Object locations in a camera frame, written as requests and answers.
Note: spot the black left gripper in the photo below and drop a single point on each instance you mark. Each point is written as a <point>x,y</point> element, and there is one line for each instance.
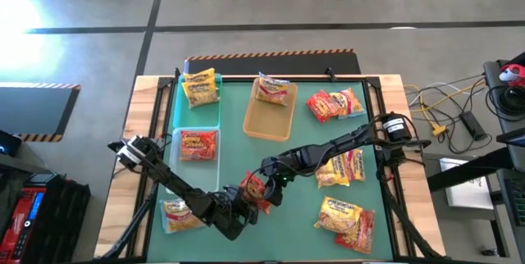
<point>231,219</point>

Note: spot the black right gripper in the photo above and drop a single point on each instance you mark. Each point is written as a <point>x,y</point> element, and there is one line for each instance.
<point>279,169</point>

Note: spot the red Maruchan Saucy Noodles pack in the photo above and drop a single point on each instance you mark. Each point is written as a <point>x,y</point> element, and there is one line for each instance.
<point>254,190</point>
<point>322,106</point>
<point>198,145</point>
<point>362,237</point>

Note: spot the yellow Maruchan chicken ramen pack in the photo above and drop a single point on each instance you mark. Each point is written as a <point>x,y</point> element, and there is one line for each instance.
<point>330,174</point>
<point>201,94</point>
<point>199,74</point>
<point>338,215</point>

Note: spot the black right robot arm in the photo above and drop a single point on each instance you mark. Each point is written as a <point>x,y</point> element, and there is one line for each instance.
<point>328,151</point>

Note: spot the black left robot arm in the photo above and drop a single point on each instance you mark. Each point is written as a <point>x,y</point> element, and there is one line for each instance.
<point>172,178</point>

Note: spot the clear plastic tray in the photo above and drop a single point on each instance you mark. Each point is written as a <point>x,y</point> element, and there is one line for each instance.
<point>193,178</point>

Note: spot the orange plastic tray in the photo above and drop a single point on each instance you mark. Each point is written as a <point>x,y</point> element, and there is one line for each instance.
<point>266,124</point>

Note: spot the teal plastic tray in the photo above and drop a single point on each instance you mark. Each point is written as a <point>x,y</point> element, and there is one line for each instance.
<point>197,118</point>

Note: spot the black diagonal support strut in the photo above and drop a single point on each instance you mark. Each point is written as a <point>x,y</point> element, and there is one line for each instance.
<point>404,223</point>
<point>132,227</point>

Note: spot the black hazard-striped floor mat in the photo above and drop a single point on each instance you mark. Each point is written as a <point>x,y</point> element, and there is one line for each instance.
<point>33,108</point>
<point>270,65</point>

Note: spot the small black clamp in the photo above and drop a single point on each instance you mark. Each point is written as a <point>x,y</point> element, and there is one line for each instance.
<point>330,74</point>
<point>177,72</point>

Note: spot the black equipment case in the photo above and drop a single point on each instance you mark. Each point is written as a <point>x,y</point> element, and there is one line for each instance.
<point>65,219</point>

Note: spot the black slanted bar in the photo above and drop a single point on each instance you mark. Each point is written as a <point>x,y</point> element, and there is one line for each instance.
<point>463,171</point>

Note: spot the white paper sheet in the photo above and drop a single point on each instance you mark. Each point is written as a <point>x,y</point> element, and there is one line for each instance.
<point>467,194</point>

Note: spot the black power brick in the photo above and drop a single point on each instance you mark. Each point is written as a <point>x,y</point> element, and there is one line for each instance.
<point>472,125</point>

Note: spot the small black floor object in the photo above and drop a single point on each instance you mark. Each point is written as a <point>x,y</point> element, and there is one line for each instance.
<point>488,252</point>

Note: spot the red equipment unit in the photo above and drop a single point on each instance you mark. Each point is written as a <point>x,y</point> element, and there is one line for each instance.
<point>16,223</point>

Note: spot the dark keyboard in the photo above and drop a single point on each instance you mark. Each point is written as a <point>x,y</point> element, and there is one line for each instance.
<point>514,198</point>

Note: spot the dark tablet screen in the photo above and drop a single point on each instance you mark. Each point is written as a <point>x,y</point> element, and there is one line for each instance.
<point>512,137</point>

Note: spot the black desk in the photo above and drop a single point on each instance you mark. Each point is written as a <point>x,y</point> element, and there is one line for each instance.
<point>491,79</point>

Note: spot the black device with blue light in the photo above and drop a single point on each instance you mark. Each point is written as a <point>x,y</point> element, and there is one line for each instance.
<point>10,145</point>

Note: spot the red and white headset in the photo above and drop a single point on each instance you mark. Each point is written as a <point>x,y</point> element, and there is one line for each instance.
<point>512,76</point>

